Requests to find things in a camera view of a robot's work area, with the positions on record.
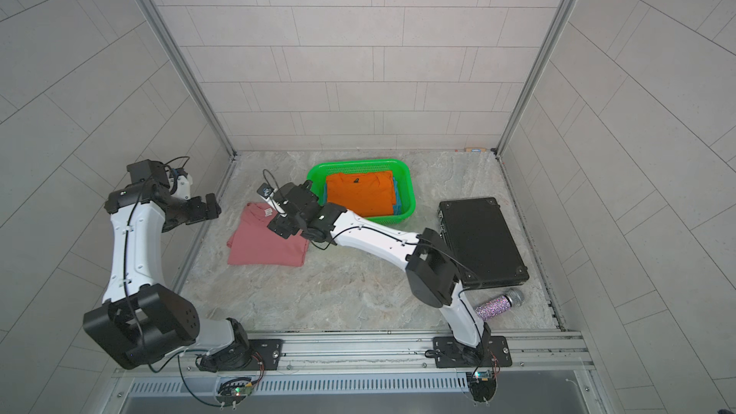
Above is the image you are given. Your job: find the green plastic basket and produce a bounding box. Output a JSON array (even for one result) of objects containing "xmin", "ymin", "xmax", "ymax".
[{"xmin": 307, "ymin": 159, "xmax": 416, "ymax": 225}]

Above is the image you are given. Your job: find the pink t-shirt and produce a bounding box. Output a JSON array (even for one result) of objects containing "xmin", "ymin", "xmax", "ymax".
[{"xmin": 227, "ymin": 202, "xmax": 309, "ymax": 268}]

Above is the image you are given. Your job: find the orange t-shirt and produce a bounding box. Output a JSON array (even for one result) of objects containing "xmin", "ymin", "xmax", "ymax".
[{"xmin": 325, "ymin": 171, "xmax": 394, "ymax": 218}]

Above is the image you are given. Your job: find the blue t-shirt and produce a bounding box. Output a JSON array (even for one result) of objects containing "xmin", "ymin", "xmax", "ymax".
[{"xmin": 392, "ymin": 178, "xmax": 403, "ymax": 216}]

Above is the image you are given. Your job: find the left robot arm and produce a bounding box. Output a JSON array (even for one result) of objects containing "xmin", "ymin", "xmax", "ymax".
[{"xmin": 82, "ymin": 159, "xmax": 254, "ymax": 373}]

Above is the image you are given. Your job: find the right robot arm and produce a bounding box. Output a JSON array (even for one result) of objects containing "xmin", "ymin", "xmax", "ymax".
[{"xmin": 257, "ymin": 181, "xmax": 486, "ymax": 355}]

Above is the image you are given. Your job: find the left circuit board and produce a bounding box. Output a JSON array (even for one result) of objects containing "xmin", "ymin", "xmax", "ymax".
[{"xmin": 216, "ymin": 377, "xmax": 254, "ymax": 409}]

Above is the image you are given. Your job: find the circuit board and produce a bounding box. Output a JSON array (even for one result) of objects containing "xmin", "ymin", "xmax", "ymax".
[
  {"xmin": 216, "ymin": 377, "xmax": 254, "ymax": 409},
  {"xmin": 466, "ymin": 371, "xmax": 498, "ymax": 404}
]

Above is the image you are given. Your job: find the black case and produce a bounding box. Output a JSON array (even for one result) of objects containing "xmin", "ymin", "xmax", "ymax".
[{"xmin": 438, "ymin": 197, "xmax": 530, "ymax": 291}]

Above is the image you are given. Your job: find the right circuit board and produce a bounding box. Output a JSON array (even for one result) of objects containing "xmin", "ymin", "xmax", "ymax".
[{"xmin": 466, "ymin": 371, "xmax": 498, "ymax": 404}]

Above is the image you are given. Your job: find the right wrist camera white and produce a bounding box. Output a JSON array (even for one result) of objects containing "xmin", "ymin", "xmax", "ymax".
[{"xmin": 257, "ymin": 183, "xmax": 285, "ymax": 215}]

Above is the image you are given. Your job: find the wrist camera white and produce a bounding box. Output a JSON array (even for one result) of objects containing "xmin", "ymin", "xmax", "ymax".
[
  {"xmin": 257, "ymin": 183, "xmax": 285, "ymax": 215},
  {"xmin": 170, "ymin": 168, "xmax": 194, "ymax": 200}
]

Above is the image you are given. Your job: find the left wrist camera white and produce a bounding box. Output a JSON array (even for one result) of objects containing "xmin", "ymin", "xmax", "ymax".
[{"xmin": 170, "ymin": 168, "xmax": 194, "ymax": 200}]

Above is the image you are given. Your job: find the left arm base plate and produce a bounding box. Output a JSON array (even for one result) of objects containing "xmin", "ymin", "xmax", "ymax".
[{"xmin": 198, "ymin": 337, "xmax": 284, "ymax": 372}]

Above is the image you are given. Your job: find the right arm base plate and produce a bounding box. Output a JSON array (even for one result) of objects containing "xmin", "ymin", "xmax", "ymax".
[{"xmin": 425, "ymin": 335, "xmax": 513, "ymax": 369}]

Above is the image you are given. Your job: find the aluminium rail frame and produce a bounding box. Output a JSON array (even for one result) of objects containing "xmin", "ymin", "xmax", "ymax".
[{"xmin": 111, "ymin": 330, "xmax": 593, "ymax": 380}]

